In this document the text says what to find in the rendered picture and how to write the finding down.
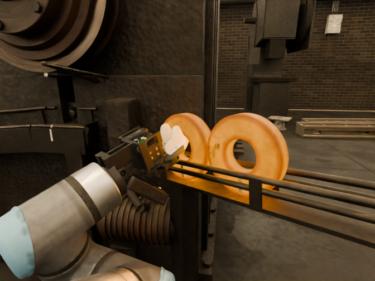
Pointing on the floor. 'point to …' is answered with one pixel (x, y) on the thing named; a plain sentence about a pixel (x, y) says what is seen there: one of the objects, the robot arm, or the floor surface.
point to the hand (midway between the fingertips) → (185, 139)
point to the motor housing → (137, 227)
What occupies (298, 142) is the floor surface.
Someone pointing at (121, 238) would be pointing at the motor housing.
